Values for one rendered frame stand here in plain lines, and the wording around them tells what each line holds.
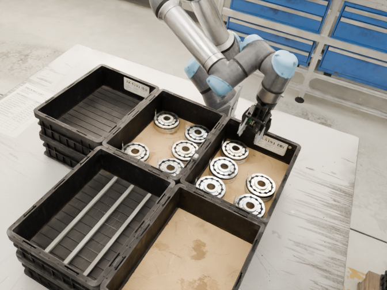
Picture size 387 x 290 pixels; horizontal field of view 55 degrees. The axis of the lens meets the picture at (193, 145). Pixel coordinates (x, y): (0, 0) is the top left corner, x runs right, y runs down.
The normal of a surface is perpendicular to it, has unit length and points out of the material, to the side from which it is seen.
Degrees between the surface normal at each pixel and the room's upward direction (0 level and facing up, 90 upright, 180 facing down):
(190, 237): 0
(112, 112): 0
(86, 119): 0
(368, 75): 90
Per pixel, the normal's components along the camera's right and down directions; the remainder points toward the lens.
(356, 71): -0.38, 0.61
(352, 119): 0.11, -0.72
